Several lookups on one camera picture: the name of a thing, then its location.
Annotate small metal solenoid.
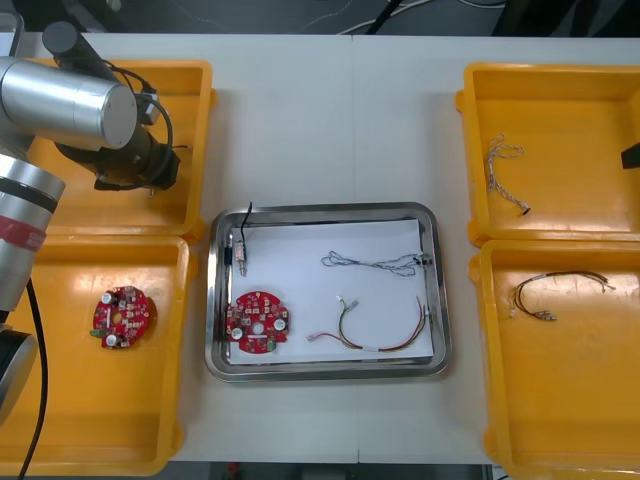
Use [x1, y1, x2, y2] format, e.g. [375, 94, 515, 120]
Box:
[223, 201, 255, 279]

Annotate white sheet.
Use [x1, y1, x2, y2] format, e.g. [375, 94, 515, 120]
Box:
[230, 218, 435, 365]

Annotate yellow-orange plastic bin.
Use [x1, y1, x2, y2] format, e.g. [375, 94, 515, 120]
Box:
[454, 60, 640, 248]
[19, 58, 219, 246]
[468, 238, 640, 480]
[0, 233, 200, 477]

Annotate white cable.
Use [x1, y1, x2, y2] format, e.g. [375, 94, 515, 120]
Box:
[294, 0, 426, 35]

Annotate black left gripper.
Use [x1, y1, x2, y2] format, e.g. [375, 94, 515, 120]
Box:
[157, 144, 182, 191]

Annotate steel tray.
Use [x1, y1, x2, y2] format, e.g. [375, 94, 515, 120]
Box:
[203, 201, 455, 384]

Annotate blue-white wire harness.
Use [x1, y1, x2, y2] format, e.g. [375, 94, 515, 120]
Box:
[485, 132, 533, 217]
[319, 249, 432, 278]

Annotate black cable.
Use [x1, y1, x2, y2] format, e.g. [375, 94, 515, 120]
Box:
[363, 0, 404, 36]

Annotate round red circuit board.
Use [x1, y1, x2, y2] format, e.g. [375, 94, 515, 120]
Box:
[89, 284, 152, 351]
[223, 288, 293, 354]

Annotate red green-yellow wire harness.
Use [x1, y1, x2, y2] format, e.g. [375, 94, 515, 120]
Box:
[306, 294, 434, 354]

